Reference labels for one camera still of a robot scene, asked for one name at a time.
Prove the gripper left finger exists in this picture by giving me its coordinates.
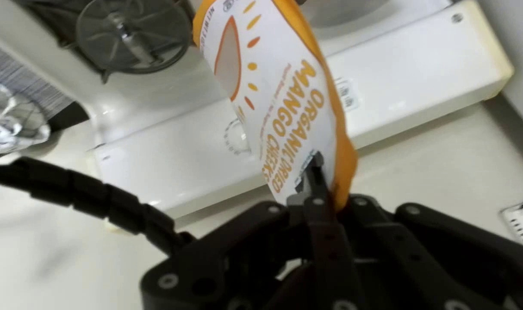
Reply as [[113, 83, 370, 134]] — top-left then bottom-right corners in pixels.
[[140, 151, 362, 310]]

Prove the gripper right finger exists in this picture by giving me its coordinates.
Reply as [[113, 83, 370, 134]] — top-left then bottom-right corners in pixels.
[[339, 195, 523, 310]]

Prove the orange and white snack packet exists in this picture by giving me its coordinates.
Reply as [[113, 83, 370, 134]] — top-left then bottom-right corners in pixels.
[[192, 0, 358, 212]]

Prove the stove knob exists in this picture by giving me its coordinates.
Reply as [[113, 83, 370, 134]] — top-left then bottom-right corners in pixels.
[[224, 118, 252, 155]]

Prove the white stove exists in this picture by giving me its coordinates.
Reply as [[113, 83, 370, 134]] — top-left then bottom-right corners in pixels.
[[0, 0, 515, 221]]

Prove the crumpled aluminium foil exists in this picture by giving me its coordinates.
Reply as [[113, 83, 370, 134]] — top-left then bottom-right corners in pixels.
[[0, 82, 52, 161]]

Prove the grey striped cloth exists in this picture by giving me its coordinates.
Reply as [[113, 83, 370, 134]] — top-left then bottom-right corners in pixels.
[[0, 40, 75, 122]]

